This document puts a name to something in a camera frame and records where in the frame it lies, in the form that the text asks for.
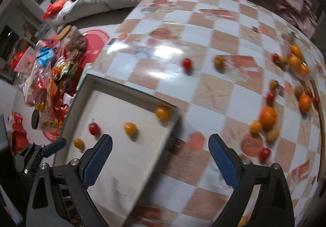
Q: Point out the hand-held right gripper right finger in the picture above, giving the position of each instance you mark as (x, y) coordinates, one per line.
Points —
(224, 163)

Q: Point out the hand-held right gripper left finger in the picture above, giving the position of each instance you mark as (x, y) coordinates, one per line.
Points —
(98, 158)

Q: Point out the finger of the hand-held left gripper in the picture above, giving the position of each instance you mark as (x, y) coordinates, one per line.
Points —
(54, 147)

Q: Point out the grey shallow tray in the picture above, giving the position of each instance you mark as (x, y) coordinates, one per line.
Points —
(122, 178)

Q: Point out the small yellow cherry tomato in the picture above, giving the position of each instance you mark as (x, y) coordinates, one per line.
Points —
(78, 143)

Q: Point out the red cherry tomato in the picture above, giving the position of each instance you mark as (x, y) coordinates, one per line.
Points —
(271, 96)
(315, 100)
(264, 154)
(187, 63)
(94, 129)

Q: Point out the red snack packet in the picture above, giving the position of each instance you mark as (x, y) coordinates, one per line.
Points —
(17, 130)

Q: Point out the beige oval fruit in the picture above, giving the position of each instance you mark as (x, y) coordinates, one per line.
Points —
(272, 134)

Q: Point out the large orange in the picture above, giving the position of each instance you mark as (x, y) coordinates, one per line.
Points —
(267, 116)

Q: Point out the pile of snack packets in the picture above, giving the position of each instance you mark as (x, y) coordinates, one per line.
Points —
(51, 76)

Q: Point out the large yellow cherry tomato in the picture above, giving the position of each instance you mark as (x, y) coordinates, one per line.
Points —
(162, 112)

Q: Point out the small orange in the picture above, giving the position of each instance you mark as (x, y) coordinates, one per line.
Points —
(303, 69)
(295, 50)
(294, 60)
(304, 102)

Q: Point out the yellow-brown cherry tomato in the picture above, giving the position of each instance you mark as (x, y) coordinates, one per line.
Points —
(220, 61)

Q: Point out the brown longan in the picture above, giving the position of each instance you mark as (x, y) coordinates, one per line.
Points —
(299, 90)
(282, 60)

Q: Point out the red round mat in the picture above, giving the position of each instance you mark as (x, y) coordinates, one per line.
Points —
(95, 43)

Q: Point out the jar with wooden lid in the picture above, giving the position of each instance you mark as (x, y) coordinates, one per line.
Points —
(65, 33)

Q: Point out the checkered tablecloth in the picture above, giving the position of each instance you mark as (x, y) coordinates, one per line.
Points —
(203, 38)

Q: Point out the orange-red foil packet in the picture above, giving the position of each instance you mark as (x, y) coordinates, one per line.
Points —
(54, 8)

